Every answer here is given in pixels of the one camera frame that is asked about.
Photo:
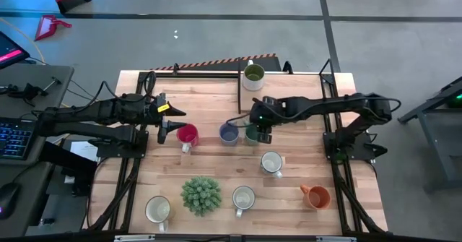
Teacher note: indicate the backlit black keyboard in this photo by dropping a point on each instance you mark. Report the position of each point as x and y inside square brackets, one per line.
[16, 139]

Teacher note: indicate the lavender blue mug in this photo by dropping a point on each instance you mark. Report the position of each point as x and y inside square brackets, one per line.
[229, 135]

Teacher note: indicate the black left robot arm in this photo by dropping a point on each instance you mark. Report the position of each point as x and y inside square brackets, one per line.
[90, 113]

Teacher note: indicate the succulent plant grey pot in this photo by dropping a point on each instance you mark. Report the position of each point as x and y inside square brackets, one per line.
[201, 196]

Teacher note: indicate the black monitor stand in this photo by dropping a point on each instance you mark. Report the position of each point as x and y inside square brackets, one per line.
[65, 159]

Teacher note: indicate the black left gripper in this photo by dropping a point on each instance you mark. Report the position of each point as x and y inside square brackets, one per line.
[155, 112]

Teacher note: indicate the red dustpan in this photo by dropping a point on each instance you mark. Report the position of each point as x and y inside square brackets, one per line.
[48, 27]

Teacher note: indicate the blue floral white mug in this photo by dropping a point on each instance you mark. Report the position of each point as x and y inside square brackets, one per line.
[243, 198]
[271, 162]

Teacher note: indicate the black tablet screen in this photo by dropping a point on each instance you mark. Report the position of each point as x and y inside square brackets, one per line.
[11, 52]

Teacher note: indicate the black clamp tool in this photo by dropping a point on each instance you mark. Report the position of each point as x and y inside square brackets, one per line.
[27, 90]

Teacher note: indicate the wooden shelf black frame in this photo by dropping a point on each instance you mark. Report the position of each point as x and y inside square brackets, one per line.
[296, 86]

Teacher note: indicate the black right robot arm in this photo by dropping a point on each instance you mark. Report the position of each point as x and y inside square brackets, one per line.
[343, 104]

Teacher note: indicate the orange mug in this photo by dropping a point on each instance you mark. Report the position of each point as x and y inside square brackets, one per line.
[317, 198]

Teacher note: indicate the teal green mug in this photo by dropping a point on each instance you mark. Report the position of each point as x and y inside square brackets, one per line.
[250, 135]

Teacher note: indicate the black metal table frame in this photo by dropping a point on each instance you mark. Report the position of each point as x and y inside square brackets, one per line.
[140, 86]

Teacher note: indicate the white paper sheet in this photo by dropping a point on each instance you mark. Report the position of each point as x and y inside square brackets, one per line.
[84, 150]

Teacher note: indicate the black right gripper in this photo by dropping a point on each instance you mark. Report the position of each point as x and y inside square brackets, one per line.
[263, 117]

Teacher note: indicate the black computer mouse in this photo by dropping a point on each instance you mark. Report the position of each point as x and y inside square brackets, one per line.
[8, 200]

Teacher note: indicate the silver metal bracket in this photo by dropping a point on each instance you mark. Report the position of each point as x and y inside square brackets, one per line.
[335, 238]
[133, 238]

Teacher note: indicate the hazard striped black platform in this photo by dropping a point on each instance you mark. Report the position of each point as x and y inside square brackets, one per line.
[216, 65]

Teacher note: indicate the grey desk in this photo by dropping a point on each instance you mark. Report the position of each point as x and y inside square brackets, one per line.
[32, 76]

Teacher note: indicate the black metal stand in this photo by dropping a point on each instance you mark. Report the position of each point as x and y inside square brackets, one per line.
[433, 126]

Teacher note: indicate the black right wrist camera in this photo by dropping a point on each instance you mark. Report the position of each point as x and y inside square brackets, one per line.
[274, 102]

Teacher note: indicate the white mug green interior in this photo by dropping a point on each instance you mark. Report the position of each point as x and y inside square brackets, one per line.
[253, 76]

